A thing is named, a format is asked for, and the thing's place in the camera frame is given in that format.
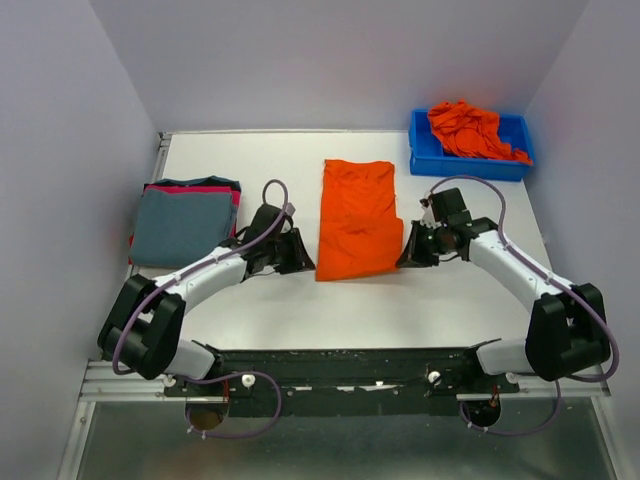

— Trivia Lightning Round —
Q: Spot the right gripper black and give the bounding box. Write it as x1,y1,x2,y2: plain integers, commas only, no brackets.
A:
396,219,449,268

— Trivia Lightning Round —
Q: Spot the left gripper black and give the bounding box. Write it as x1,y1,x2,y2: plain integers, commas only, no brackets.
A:
265,227,316,275

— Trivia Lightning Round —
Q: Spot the orange t shirt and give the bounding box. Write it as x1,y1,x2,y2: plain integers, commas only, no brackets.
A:
315,159,404,282
427,100,533,166

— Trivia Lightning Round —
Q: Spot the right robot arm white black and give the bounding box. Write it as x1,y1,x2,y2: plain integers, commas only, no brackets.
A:
396,188,617,392

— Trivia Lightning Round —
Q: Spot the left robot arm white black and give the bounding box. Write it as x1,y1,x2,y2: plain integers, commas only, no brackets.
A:
97,203,315,395

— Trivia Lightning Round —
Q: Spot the blue plastic bin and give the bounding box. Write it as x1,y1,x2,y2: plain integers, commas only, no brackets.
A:
408,109,535,182

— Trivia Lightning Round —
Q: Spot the folded dark teal t shirt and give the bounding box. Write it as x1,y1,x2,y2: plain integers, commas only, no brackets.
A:
144,175,242,192

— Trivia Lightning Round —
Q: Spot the folded grey-blue t shirt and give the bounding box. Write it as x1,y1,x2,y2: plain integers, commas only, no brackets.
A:
130,189,236,268

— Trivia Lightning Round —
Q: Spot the crumpled orange t shirt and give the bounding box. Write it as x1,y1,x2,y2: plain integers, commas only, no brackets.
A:
427,100,533,166

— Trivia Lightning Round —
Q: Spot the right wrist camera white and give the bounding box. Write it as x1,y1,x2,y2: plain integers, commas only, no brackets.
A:
420,198,436,228

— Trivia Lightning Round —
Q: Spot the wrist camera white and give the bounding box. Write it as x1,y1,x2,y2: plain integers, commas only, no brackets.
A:
420,198,436,228
281,203,296,233

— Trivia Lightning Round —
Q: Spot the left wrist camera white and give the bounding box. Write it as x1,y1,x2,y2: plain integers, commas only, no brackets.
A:
281,203,296,233

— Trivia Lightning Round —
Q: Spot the black mounting base rail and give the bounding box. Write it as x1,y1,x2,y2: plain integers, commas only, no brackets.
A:
102,344,584,419

